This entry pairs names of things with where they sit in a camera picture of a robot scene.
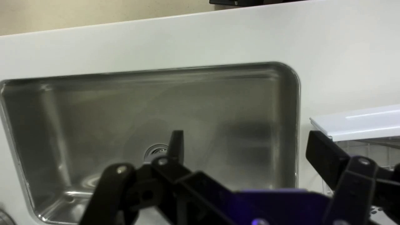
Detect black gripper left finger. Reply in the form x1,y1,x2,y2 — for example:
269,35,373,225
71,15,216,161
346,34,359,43
78,129,251,225

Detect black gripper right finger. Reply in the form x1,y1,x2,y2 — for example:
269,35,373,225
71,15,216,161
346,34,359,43
304,129,400,225

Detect round metal sink strainer plug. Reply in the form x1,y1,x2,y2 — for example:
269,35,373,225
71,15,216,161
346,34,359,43
142,141,169,164

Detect stainless steel sink basin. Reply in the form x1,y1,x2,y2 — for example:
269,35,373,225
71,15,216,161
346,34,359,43
0,61,302,225

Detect white dish rack drain tray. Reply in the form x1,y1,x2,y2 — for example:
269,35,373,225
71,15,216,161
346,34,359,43
308,104,400,143

